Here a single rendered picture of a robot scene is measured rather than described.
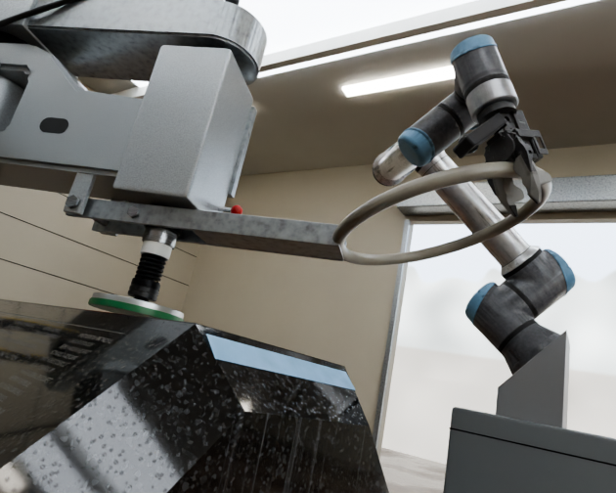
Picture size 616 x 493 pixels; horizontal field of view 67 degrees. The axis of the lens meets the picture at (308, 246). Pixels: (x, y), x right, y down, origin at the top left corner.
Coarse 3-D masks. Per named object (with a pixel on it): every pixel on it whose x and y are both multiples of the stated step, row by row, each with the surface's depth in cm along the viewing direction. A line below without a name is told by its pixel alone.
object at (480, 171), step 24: (456, 168) 84; (480, 168) 83; (504, 168) 84; (384, 192) 88; (408, 192) 85; (360, 216) 91; (528, 216) 110; (336, 240) 101; (456, 240) 125; (480, 240) 122; (360, 264) 120; (384, 264) 125
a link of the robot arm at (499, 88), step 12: (480, 84) 90; (492, 84) 89; (504, 84) 89; (468, 96) 92; (480, 96) 90; (492, 96) 88; (504, 96) 88; (516, 96) 89; (468, 108) 93; (480, 108) 90
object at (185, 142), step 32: (160, 64) 120; (192, 64) 118; (224, 64) 117; (160, 96) 117; (192, 96) 115; (224, 96) 118; (160, 128) 113; (192, 128) 112; (224, 128) 121; (128, 160) 112; (160, 160) 110; (192, 160) 109; (224, 160) 123; (128, 192) 110; (160, 192) 108; (192, 192) 108; (224, 192) 126
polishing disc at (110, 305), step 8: (96, 304) 103; (104, 304) 101; (112, 304) 101; (120, 304) 101; (128, 304) 101; (112, 312) 117; (120, 312) 112; (128, 312) 106; (136, 312) 102; (144, 312) 102; (152, 312) 102; (160, 312) 104; (176, 320) 108
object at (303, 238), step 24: (72, 216) 117; (96, 216) 114; (120, 216) 113; (144, 216) 112; (168, 216) 111; (192, 216) 110; (216, 216) 109; (240, 216) 108; (192, 240) 120; (216, 240) 115; (240, 240) 111; (264, 240) 108; (288, 240) 104; (312, 240) 103
